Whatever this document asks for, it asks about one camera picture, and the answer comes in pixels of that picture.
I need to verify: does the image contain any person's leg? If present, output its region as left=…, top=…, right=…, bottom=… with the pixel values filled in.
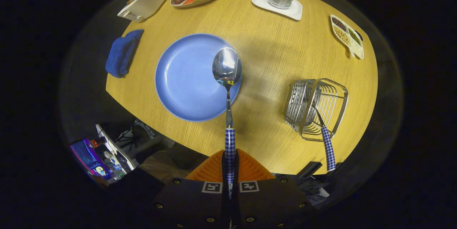
left=137, top=143, right=207, bottom=183

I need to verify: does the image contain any black cable bundle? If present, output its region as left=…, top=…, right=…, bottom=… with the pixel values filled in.
left=118, top=120, right=161, bottom=158

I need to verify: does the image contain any white coaster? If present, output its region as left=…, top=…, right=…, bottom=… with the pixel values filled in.
left=252, top=0, right=303, bottom=21

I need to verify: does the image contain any white divided bean dish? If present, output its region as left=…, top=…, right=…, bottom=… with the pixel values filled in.
left=330, top=14, right=365, bottom=60

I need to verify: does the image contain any dark grey bag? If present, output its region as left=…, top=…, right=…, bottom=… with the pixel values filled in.
left=300, top=175, right=332, bottom=204

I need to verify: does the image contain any white toaster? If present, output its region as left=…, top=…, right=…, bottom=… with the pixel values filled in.
left=117, top=0, right=171, bottom=23

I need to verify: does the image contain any blue round plate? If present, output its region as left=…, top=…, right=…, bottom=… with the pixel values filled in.
left=155, top=33, right=242, bottom=122

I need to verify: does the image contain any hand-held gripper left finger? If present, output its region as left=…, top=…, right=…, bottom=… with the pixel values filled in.
left=152, top=149, right=231, bottom=229

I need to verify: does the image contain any black table clamp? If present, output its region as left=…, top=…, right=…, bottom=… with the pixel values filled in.
left=297, top=161, right=323, bottom=179

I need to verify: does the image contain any checked handle metal spoon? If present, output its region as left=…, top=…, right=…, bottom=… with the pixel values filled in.
left=212, top=47, right=243, bottom=194

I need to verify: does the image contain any checked handle metal fork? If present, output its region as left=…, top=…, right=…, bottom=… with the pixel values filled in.
left=312, top=106, right=336, bottom=171

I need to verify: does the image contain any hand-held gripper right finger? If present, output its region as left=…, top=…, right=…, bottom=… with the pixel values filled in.
left=230, top=149, right=311, bottom=229

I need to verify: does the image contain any blue folded cloth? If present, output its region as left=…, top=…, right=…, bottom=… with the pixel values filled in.
left=105, top=29, right=145, bottom=79

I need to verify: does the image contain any white side table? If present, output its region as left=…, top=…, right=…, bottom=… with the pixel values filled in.
left=95, top=124, right=139, bottom=171

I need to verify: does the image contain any metal wire cutlery basket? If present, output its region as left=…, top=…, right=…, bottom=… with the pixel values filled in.
left=284, top=78, right=349, bottom=142

